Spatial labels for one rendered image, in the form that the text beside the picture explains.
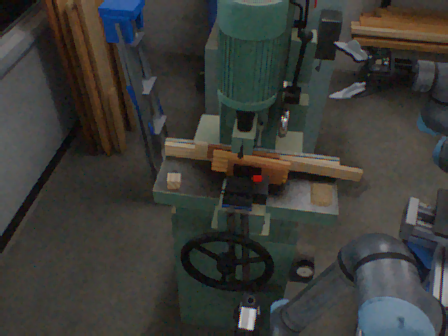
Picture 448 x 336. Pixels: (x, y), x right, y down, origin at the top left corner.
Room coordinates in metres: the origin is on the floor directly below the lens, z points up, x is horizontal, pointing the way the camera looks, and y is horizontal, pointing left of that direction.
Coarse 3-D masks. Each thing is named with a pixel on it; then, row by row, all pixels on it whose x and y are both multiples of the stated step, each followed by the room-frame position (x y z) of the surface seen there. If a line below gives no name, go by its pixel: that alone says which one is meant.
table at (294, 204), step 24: (168, 168) 1.06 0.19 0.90; (192, 168) 1.06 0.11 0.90; (168, 192) 0.95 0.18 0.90; (192, 192) 0.95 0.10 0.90; (216, 192) 0.96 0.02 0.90; (288, 192) 0.97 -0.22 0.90; (336, 192) 0.97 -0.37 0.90; (216, 216) 0.88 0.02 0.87; (288, 216) 0.90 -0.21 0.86; (312, 216) 0.89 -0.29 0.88; (336, 216) 0.88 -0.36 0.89; (264, 240) 0.81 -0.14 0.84
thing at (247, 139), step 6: (234, 126) 1.09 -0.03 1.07; (234, 132) 1.06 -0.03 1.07; (240, 132) 1.06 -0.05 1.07; (246, 132) 1.06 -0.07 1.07; (252, 132) 1.06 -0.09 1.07; (234, 138) 1.04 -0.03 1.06; (240, 138) 1.03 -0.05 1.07; (246, 138) 1.03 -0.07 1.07; (252, 138) 1.03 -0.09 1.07; (234, 144) 1.04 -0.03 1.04; (240, 144) 1.03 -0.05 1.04; (246, 144) 1.03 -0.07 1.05; (252, 144) 1.03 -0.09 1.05; (234, 150) 1.04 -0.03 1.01; (246, 150) 1.03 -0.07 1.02; (252, 150) 1.03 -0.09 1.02
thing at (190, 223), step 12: (204, 120) 1.47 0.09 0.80; (216, 120) 1.47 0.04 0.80; (204, 132) 1.39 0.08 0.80; (216, 132) 1.39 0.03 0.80; (288, 132) 1.41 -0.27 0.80; (300, 132) 1.41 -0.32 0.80; (276, 144) 1.33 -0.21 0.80; (288, 144) 1.33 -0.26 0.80; (300, 144) 1.33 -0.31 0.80; (180, 216) 0.94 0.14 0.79; (192, 216) 0.94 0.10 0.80; (180, 228) 0.94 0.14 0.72; (192, 228) 0.94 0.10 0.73; (204, 228) 0.93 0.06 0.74; (276, 228) 0.90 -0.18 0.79; (276, 240) 0.90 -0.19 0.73; (288, 240) 0.89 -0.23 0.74
